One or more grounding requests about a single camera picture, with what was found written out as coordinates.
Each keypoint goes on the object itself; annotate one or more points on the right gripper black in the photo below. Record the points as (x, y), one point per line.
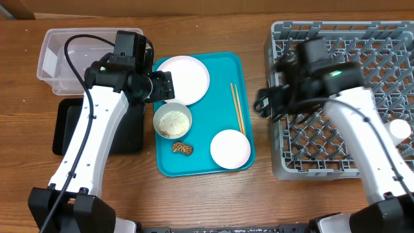
(270, 99)

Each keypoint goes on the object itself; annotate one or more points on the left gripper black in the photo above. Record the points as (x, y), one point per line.
(165, 88)

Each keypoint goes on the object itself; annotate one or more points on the large white plate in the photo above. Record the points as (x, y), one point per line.
(190, 78)

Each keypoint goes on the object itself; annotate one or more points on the grey bowl of rice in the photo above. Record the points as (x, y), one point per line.
(172, 120)

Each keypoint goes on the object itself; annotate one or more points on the wooden chopstick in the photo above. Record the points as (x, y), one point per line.
(237, 109)
(240, 113)

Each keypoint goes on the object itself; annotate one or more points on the small white plate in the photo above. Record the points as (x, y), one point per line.
(230, 149)

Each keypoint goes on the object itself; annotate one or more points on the white paper cup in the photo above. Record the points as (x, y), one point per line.
(398, 130)

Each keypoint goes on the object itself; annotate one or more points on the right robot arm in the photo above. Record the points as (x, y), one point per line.
(313, 81)

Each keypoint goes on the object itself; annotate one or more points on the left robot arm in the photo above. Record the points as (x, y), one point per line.
(71, 202)

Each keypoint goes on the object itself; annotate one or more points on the grey dishwasher rack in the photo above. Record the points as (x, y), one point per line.
(311, 148)

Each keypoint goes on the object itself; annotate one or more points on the clear plastic waste bin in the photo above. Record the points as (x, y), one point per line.
(52, 65)

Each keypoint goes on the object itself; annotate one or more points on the black rectangular tray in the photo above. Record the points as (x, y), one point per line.
(128, 138)

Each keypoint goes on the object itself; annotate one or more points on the brown walnut-like food piece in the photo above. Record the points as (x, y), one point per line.
(179, 147)

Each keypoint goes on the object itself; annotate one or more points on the teal serving tray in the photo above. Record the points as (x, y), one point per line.
(213, 113)

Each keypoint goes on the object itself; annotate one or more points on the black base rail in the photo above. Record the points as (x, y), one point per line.
(284, 228)

